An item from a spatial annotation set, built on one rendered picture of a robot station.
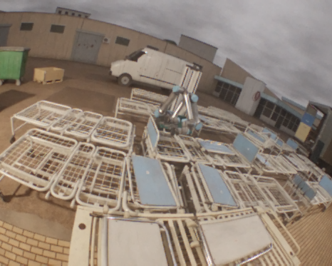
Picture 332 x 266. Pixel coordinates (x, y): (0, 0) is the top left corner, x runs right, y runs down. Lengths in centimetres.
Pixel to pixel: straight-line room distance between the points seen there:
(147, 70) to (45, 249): 892
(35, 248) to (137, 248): 108
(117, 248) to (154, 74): 902
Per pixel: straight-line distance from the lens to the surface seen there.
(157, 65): 940
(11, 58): 667
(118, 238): 100
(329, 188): 572
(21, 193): 215
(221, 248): 124
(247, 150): 337
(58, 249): 170
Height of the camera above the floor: 156
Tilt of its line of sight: 22 degrees down
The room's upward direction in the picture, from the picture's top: 19 degrees clockwise
